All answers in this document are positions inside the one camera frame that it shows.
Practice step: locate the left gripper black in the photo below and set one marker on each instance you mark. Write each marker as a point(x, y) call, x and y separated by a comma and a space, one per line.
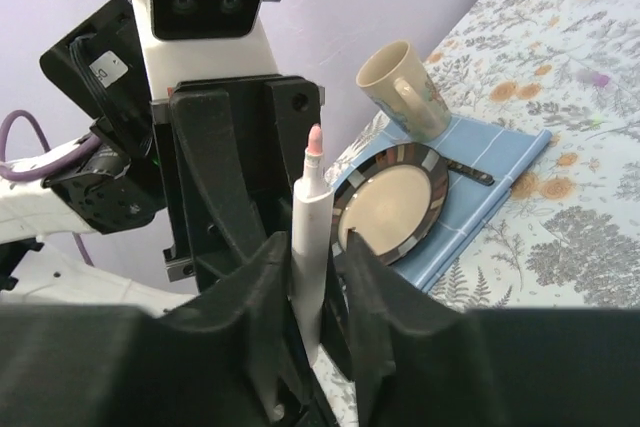
point(229, 153)

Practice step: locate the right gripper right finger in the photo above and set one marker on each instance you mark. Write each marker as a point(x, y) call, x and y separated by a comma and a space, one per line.
point(416, 362)

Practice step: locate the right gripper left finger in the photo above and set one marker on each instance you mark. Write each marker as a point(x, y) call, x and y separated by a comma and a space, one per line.
point(218, 360)

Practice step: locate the white pink marker pen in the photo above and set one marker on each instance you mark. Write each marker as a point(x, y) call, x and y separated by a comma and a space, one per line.
point(311, 225)

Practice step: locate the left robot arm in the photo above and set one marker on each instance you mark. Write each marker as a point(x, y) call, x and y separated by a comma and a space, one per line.
point(106, 182)

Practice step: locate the purple marker pen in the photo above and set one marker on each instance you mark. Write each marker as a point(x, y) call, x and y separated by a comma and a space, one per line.
point(593, 78)

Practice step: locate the beige ceramic mug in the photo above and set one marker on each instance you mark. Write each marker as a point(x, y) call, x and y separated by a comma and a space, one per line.
point(395, 79)

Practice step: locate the blue checked cloth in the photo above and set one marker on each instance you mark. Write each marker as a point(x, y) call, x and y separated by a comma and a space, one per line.
point(505, 154)

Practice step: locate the floral tablecloth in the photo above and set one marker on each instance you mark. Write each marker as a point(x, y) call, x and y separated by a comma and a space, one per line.
point(568, 235)

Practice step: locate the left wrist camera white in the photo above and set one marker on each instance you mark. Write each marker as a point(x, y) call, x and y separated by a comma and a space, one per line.
point(193, 40)

